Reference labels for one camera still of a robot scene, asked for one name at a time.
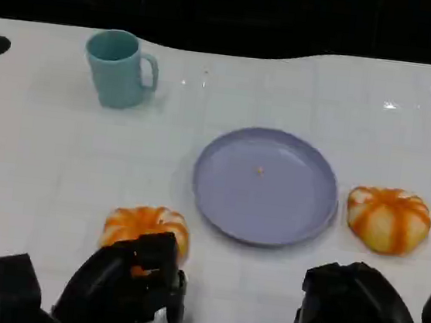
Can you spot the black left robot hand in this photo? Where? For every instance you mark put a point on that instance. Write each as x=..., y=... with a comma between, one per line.
x=108, y=285

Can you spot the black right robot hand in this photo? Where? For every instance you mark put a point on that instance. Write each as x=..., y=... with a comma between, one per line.
x=357, y=314

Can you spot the orange white toy bread roll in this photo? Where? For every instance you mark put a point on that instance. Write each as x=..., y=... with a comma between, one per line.
x=387, y=222
x=134, y=222

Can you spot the lilac plate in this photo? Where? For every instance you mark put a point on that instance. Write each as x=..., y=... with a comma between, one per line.
x=265, y=186

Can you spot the pale green mug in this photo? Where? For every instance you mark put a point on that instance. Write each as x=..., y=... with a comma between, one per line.
x=112, y=72

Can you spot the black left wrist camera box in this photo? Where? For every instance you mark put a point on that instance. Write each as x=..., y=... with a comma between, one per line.
x=10, y=286

